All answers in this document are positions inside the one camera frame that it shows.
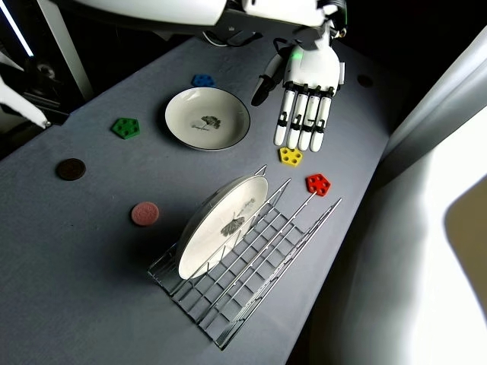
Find white frame post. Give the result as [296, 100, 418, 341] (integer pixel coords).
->
[36, 0, 95, 102]

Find silver wire dish rack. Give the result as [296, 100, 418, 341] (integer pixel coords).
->
[147, 163, 342, 351]

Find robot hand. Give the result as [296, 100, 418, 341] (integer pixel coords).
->
[250, 43, 347, 153]

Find white cable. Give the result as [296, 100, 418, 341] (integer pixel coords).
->
[202, 30, 229, 47]

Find blue block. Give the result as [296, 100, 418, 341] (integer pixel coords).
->
[191, 73, 217, 88]

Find yellow pentagon block with holes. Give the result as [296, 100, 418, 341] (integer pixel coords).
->
[279, 146, 304, 168]

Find green pentagon block with holes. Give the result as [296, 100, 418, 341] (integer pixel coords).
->
[111, 117, 142, 141]

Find white plate two ginkgo leaves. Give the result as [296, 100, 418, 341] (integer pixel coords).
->
[177, 174, 269, 281]

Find red pentagon block with holes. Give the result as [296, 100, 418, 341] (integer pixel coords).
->
[304, 173, 332, 198]

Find grey table cloth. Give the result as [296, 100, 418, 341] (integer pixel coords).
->
[0, 33, 391, 365]

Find white bowl with black rim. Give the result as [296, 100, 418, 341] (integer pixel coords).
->
[164, 87, 251, 151]

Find pink round sandwich cookie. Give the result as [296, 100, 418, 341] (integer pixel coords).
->
[131, 201, 161, 227]

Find dark brown round sandwich cookie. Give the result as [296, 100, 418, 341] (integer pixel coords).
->
[56, 157, 88, 182]

